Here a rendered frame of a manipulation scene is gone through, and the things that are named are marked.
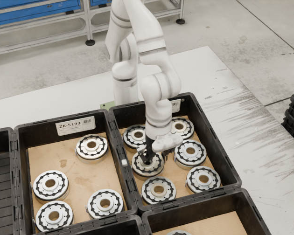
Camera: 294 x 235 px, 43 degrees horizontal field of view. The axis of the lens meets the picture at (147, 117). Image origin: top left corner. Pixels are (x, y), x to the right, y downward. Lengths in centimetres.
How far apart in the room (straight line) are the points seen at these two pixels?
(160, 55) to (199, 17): 258
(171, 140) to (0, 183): 54
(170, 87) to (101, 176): 40
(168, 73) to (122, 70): 42
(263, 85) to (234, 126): 135
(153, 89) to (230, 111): 72
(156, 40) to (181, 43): 223
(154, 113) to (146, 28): 22
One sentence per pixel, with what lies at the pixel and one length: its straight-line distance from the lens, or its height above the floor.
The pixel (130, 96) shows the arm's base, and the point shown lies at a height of 84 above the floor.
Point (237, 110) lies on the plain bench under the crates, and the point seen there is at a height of 70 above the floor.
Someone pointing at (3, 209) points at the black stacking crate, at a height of 83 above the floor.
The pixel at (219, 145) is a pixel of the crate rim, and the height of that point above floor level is 93.
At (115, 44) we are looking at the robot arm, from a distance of 121.
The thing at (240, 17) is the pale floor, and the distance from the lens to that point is 357.
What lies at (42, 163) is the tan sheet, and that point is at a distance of 124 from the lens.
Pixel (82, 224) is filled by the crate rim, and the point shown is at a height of 93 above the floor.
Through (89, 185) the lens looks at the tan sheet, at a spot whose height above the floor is 83.
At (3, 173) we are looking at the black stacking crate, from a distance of 126.
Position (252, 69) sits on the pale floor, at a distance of 297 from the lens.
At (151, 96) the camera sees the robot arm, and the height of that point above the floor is 117.
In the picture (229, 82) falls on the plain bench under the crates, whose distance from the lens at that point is 171.
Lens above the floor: 180
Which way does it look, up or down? 46 degrees down
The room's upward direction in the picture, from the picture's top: 1 degrees clockwise
